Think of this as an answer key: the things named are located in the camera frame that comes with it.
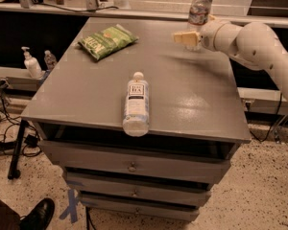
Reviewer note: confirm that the green chip bag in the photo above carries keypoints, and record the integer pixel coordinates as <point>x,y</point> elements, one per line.
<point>108,41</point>

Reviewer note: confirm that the small clear bottle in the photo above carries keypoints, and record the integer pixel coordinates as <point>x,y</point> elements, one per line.
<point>50,60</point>

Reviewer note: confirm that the top grey drawer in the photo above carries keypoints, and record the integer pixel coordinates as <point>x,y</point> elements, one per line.
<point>135,162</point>

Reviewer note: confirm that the grey drawer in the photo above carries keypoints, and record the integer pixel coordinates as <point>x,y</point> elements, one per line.
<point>114,186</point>
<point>136,207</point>
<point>135,162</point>

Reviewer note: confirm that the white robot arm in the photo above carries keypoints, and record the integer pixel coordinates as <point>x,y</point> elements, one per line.
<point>255,46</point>

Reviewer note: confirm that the bottom grey drawer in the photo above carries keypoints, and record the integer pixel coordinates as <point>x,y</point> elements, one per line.
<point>136,207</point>

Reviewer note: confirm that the blue tape cross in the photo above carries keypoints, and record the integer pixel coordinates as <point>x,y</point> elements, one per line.
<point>71,211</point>

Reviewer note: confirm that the middle grey drawer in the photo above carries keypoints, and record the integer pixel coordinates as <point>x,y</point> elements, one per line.
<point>114,186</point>

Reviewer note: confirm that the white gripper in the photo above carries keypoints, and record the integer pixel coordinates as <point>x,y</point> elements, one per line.
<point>208,35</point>

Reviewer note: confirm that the dark trouser leg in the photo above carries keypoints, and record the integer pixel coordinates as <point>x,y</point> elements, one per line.
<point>9,219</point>

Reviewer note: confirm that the clear water bottle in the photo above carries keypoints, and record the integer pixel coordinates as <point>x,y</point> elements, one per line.
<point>198,14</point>

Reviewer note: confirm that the blue labelled plastic bottle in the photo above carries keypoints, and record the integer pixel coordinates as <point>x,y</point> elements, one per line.
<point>136,111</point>

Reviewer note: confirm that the white pump dispenser bottle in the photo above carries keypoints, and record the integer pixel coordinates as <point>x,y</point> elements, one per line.
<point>31,63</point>

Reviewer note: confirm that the grey drawer cabinet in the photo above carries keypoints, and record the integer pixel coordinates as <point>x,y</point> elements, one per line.
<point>148,130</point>

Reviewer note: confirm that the black leather shoe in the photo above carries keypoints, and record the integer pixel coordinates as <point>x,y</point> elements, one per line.
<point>40,217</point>

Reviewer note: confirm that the black metal stand leg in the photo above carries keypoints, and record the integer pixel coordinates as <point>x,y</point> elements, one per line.
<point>13,170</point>

